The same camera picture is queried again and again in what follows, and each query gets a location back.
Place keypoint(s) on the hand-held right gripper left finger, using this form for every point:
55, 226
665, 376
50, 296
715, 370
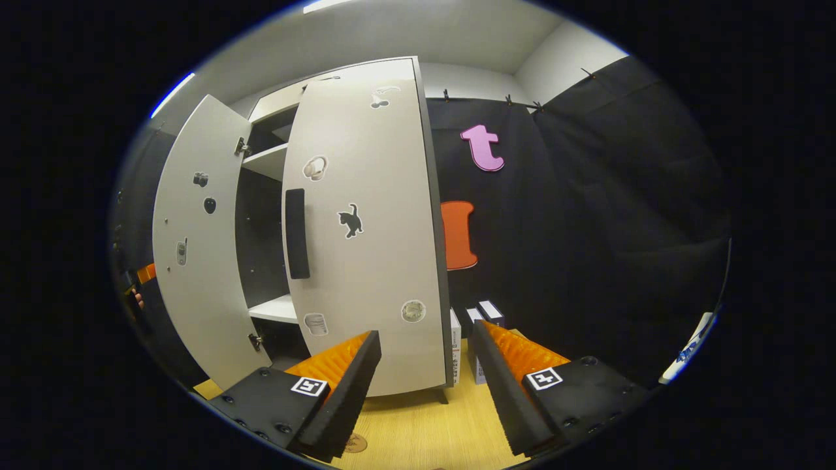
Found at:
343, 398

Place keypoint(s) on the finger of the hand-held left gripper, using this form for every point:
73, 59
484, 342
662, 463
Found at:
147, 273

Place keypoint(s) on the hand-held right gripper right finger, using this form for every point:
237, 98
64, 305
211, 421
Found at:
506, 391

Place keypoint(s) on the white cabinet door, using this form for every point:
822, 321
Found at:
379, 261
209, 274

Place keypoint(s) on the round wooden coaster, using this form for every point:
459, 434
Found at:
356, 444

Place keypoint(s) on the white book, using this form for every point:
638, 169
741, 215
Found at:
455, 346

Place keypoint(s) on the black backdrop cloth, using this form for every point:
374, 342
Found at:
627, 215
516, 248
140, 196

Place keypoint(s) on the dark blue book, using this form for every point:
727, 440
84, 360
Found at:
491, 310

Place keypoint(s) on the grey-blue book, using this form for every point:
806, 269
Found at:
475, 314

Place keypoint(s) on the white cabinet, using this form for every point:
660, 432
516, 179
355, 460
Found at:
271, 162

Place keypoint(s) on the white side table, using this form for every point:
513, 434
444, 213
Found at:
673, 372

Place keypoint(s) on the ceiling light panel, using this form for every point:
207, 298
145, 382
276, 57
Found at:
173, 94
323, 5

